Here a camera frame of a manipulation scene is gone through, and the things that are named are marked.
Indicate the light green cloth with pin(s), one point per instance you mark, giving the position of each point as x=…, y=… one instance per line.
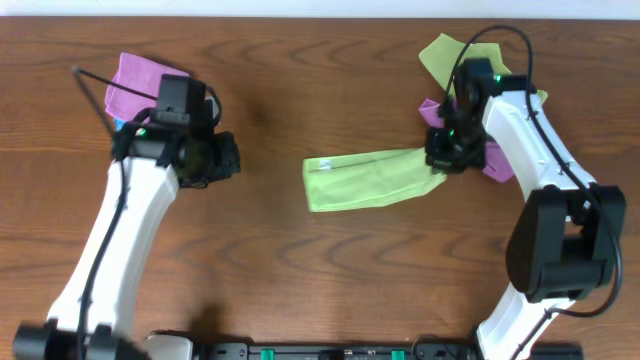
x=367, y=180

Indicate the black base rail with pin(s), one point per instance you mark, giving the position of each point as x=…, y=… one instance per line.
x=350, y=352

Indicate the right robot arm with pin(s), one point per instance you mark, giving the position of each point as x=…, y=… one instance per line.
x=565, y=243

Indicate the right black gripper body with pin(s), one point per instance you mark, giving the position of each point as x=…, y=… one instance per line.
x=441, y=151

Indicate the crumpled purple cloth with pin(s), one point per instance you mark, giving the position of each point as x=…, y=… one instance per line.
x=497, y=166

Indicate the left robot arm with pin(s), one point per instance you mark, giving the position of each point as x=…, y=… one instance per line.
x=93, y=316

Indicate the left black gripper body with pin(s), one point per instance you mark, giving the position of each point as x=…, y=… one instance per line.
x=226, y=154

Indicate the folded purple cloth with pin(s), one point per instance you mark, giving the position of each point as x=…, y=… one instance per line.
x=138, y=74

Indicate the olive green cloth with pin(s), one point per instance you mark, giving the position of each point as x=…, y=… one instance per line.
x=440, y=56

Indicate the folded blue cloth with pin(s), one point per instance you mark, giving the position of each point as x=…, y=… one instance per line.
x=118, y=124

